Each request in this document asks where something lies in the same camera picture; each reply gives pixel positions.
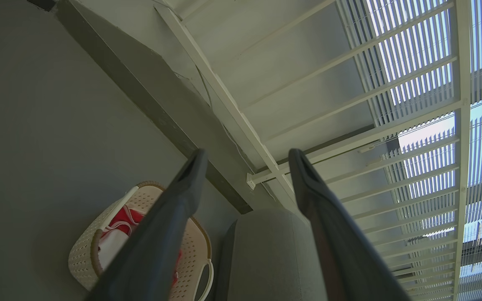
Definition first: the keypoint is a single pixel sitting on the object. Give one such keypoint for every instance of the grey fabric sofa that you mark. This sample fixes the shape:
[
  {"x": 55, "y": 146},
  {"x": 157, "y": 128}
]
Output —
[{"x": 270, "y": 255}]

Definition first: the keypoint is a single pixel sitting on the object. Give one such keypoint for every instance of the white window frame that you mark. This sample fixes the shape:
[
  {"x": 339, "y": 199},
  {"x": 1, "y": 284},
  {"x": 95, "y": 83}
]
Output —
[{"x": 358, "y": 138}]

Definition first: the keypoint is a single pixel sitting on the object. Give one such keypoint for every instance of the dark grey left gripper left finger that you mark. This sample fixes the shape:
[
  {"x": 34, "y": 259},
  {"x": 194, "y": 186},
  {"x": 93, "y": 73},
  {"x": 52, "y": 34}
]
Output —
[{"x": 157, "y": 242}]

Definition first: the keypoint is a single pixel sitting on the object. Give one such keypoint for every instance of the white window blinds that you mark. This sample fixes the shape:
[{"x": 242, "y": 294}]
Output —
[{"x": 429, "y": 138}]

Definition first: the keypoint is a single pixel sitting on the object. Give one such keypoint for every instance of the cream perforated laundry basket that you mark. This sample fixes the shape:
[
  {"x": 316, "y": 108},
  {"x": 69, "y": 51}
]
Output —
[{"x": 94, "y": 246}]

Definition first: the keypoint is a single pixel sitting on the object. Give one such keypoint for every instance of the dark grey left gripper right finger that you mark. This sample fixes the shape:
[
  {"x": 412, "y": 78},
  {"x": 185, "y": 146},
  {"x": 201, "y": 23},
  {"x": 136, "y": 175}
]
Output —
[{"x": 341, "y": 251}]

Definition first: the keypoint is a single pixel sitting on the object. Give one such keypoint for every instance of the red and white garment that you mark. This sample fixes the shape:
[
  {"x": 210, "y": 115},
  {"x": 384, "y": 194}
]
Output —
[{"x": 117, "y": 236}]

